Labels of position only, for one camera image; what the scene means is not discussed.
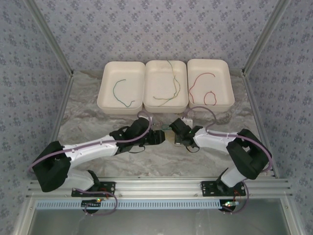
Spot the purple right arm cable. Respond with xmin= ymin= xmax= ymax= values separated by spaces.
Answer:
xmin=181 ymin=105 xmax=273 ymax=175

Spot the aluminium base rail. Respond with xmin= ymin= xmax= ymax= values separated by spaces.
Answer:
xmin=26 ymin=177 xmax=293 ymax=199

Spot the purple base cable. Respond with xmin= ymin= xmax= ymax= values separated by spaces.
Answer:
xmin=222 ymin=180 xmax=250 ymax=215
xmin=72 ymin=188 xmax=118 ymax=217

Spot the long red cable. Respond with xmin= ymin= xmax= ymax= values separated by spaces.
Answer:
xmin=189 ymin=72 xmax=216 ymax=104

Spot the aluminium side rail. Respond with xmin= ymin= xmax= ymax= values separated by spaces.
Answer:
xmin=241 ymin=70 xmax=281 ymax=178
xmin=50 ymin=73 xmax=75 ymax=145

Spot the small controller board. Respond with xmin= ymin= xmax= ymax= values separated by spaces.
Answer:
xmin=221 ymin=200 xmax=240 ymax=212
xmin=82 ymin=198 xmax=103 ymax=209

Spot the yellow green striped cable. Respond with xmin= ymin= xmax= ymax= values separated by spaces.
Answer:
xmin=158 ymin=60 xmax=181 ymax=107

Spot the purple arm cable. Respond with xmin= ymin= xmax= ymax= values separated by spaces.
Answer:
xmin=181 ymin=105 xmax=273 ymax=175
xmin=27 ymin=110 xmax=154 ymax=175

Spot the cream plastic tray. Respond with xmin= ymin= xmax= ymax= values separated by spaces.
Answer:
xmin=97 ymin=61 xmax=145 ymax=115
xmin=143 ymin=60 xmax=189 ymax=114
xmin=187 ymin=58 xmax=236 ymax=113

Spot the grey slotted cable duct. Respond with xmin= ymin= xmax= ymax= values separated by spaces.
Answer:
xmin=35 ymin=199 xmax=239 ymax=211

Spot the black mount plate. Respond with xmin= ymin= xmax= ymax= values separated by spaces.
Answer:
xmin=201 ymin=180 xmax=246 ymax=197
xmin=71 ymin=181 xmax=116 ymax=198

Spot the grey metal sheet panel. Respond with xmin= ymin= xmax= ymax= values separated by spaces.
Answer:
xmin=14 ymin=195 xmax=300 ymax=235

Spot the short red cable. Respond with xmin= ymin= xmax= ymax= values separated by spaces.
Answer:
xmin=204 ymin=91 xmax=217 ymax=105

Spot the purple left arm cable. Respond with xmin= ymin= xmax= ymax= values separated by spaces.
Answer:
xmin=27 ymin=110 xmax=154 ymax=175

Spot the aluminium frame post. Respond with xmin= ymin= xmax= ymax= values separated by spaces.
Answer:
xmin=24 ymin=0 xmax=75 ymax=78
xmin=241 ymin=0 xmax=293 ymax=76

